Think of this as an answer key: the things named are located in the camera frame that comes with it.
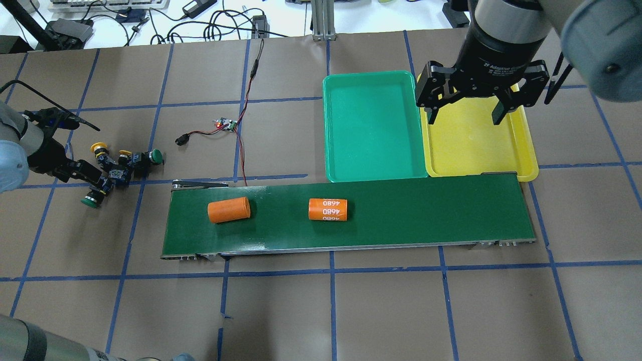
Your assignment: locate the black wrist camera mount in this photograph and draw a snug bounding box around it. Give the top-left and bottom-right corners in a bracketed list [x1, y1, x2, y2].
[1, 80, 101, 132]

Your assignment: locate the green conveyor belt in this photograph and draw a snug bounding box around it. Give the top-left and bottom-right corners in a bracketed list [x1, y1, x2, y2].
[160, 173, 536, 260]

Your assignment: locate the plain orange cylinder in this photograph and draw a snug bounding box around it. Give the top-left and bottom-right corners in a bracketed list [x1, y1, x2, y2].
[207, 197, 251, 224]

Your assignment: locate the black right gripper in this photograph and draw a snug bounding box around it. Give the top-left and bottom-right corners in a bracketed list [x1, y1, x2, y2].
[415, 25, 550, 125]

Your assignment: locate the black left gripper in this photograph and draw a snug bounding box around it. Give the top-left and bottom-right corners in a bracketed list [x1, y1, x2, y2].
[27, 121, 102, 184]

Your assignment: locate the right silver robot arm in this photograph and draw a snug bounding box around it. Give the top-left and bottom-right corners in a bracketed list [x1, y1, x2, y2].
[415, 1, 641, 125]

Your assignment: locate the yellow plastic tray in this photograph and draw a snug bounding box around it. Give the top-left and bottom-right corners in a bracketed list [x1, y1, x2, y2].
[419, 97, 539, 182]

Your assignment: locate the green plastic tray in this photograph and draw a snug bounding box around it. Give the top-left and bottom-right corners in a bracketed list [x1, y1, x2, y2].
[323, 70, 427, 183]

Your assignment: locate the orange cylinder with 4680 label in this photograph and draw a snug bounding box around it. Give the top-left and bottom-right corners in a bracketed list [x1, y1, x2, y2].
[308, 198, 348, 222]

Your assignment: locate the red black power cable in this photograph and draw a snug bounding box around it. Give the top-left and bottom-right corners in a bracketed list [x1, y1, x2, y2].
[175, 38, 266, 187]

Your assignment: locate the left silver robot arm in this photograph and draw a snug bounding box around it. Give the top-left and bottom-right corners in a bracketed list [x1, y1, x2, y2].
[1, 102, 119, 360]

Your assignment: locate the small motor controller board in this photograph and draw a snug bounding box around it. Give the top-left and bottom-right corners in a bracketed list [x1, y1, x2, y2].
[213, 117, 239, 133]

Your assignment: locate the aluminium frame post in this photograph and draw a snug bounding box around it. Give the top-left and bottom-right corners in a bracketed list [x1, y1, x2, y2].
[311, 0, 337, 42]

